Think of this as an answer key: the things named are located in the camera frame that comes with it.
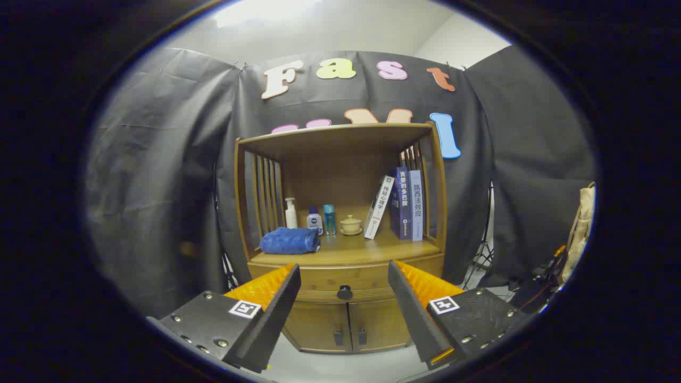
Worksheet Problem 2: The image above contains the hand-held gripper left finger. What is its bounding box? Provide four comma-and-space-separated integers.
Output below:
146, 263, 302, 374

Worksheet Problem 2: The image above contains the wooden cabinet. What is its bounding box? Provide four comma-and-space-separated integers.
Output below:
234, 122, 449, 355

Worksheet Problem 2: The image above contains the wooden cabinet door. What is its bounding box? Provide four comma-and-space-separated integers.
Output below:
348, 299, 413, 352
282, 303, 353, 354

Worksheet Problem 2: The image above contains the rolled blue towel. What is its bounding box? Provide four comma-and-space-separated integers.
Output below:
260, 227, 321, 255

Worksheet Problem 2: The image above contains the white bottle with blue cap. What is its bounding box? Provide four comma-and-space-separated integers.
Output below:
306, 206, 324, 236

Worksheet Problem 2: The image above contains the dark blue book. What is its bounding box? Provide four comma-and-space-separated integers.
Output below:
390, 166, 413, 240

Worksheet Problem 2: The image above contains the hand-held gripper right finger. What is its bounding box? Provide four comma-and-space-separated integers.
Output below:
387, 260, 528, 371

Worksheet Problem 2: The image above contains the wooden countertop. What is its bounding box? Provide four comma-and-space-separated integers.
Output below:
250, 228, 442, 267

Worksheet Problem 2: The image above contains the beige bag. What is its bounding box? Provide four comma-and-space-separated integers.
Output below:
561, 182, 596, 285

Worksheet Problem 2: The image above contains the pale lavender book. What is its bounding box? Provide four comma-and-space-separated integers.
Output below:
409, 170, 424, 242

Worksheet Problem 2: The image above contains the white book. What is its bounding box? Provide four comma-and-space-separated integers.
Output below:
363, 176, 396, 240

